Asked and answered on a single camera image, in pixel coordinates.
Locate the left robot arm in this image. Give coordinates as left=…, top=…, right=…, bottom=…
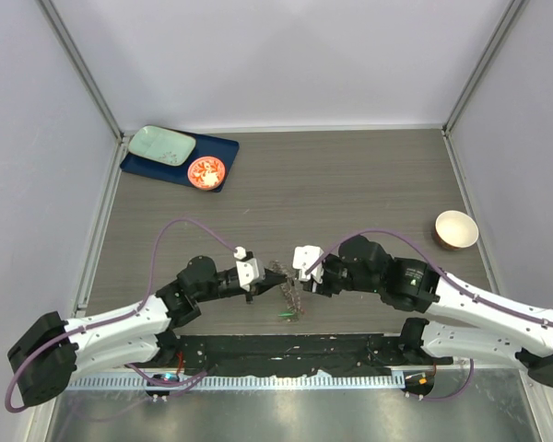
left=5, top=256, right=288, bottom=413

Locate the slotted cable duct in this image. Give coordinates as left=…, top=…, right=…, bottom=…
left=66, top=371, right=405, bottom=392

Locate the large metal keyring with rings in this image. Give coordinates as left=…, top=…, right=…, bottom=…
left=269, top=260, right=304, bottom=322

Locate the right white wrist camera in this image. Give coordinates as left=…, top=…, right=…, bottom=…
left=292, top=245, right=324, bottom=284

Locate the light green rectangular plate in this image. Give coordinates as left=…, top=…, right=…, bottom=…
left=128, top=125, right=196, bottom=167

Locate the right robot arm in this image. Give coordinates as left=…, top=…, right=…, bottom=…
left=292, top=235, right=553, bottom=389

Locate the red patterned small bowl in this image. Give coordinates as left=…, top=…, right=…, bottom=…
left=187, top=156, right=227, bottom=191

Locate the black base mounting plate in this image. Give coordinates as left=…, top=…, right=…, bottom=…
left=124, top=331, right=455, bottom=377

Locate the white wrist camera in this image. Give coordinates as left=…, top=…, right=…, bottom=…
left=292, top=245, right=324, bottom=284
left=233, top=246, right=265, bottom=292

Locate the white brown bowl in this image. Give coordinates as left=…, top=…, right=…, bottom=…
left=432, top=210, right=479, bottom=250

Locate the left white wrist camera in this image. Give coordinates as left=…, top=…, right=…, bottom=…
left=233, top=246, right=265, bottom=292

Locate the dark blue tray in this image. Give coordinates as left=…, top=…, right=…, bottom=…
left=120, top=131, right=240, bottom=193

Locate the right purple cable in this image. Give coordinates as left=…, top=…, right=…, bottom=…
left=303, top=228, right=553, bottom=401

